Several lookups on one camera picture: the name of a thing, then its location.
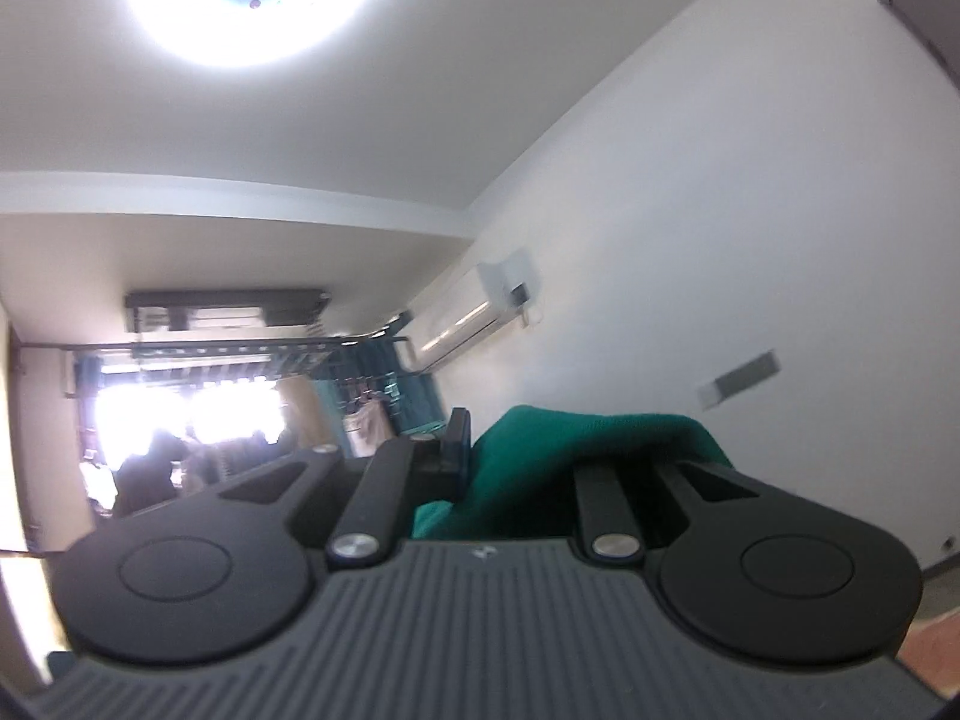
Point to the teal curtain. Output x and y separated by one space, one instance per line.
370 370

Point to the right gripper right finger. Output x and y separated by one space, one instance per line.
607 527

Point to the white wall air conditioner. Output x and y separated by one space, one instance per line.
479 302

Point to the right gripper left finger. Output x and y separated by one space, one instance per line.
404 473

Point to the green sweatshirt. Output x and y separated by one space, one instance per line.
518 468

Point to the grey wall switch panel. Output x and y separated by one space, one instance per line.
740 379

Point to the hanging beige garment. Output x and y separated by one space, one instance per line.
368 427

